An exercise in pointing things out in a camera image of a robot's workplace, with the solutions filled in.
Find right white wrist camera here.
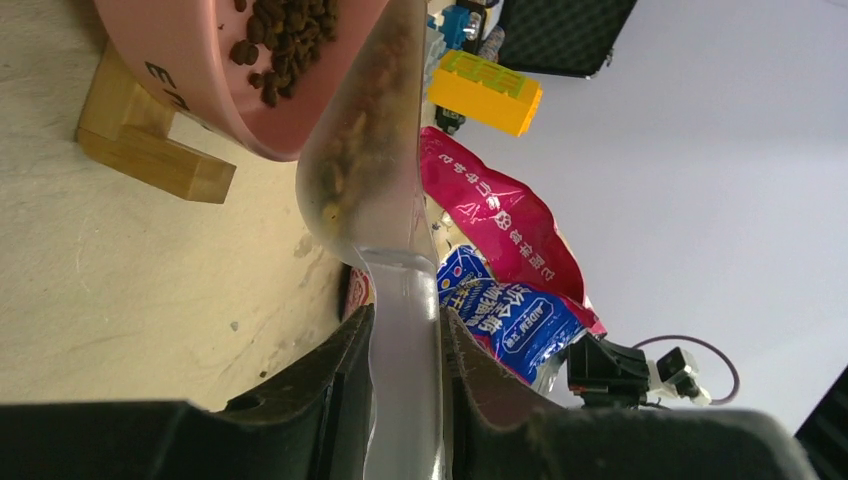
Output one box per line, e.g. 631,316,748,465
647,347,712,406

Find clear plastic scoop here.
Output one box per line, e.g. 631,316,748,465
296,1,445,479

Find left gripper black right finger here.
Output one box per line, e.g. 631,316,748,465
440,309,817,479

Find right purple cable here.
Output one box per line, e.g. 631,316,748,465
630,334,742,407

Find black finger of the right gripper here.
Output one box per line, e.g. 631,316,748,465
566,335,650,408

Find black poker chip case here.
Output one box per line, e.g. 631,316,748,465
455,0,637,78

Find colourful pet food bag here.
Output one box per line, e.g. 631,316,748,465
420,127,606,393

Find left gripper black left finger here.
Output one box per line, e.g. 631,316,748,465
1,306,374,479

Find near pink pet bowl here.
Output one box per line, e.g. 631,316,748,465
75,0,392,205

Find yellow toy brick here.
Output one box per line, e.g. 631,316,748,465
427,50,543,137

